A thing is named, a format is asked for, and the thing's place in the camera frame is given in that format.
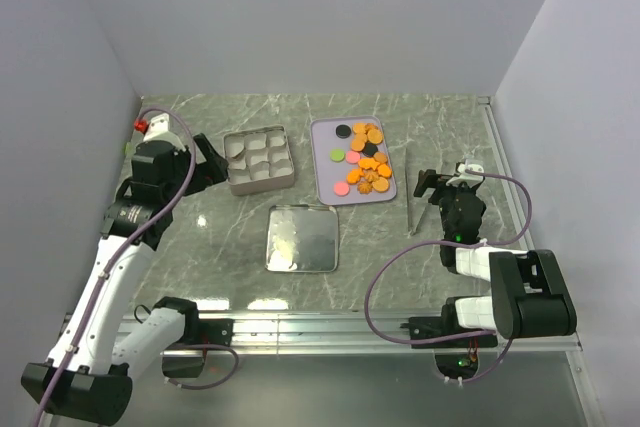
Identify metal tongs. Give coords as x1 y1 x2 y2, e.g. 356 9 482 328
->
404 147 428 237

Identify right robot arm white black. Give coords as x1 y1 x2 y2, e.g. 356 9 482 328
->
413 164 577 346

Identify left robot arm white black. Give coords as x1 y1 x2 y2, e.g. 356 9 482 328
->
21 133 228 426

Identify square cookie tin with liners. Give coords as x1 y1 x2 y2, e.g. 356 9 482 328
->
223 125 295 197

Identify orange round cookie bottom right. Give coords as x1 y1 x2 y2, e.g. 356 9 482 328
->
371 177 390 193

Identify orange round cookie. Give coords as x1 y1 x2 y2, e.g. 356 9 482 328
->
353 123 367 134
371 177 390 193

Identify orange flower cookie bottom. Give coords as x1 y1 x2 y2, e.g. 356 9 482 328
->
357 181 373 195

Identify black round cookie middle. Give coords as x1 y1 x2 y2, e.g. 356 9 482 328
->
362 142 378 157

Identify black round cookie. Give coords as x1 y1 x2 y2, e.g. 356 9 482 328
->
362 142 378 157
335 124 352 139

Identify orange cookie lower left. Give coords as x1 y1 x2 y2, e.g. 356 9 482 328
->
346 168 364 184

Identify lavender cookie tray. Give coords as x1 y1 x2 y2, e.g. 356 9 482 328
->
310 115 397 207

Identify pink round cookie upper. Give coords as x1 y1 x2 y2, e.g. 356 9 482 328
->
345 150 361 165

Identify pink round cookie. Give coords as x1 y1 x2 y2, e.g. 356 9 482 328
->
345 150 361 165
333 182 350 197

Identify orange round cookie top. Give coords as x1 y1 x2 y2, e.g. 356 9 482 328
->
353 123 367 134

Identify pink round cookie lower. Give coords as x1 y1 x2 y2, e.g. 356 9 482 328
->
333 182 350 197

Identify green round cookie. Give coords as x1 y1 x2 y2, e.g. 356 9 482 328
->
330 149 345 162

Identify black round cookie top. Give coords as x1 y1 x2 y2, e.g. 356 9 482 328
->
335 124 352 139

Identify silver tin lid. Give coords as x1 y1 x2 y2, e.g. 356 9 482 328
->
265 204 339 274

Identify aluminium side rail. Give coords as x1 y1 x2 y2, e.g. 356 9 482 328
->
477 96 526 233

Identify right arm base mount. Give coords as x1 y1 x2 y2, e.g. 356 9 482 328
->
400 317 498 381

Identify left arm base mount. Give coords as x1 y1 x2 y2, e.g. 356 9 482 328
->
161 319 234 379

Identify aluminium front rail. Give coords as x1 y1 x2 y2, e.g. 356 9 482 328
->
201 311 582 355

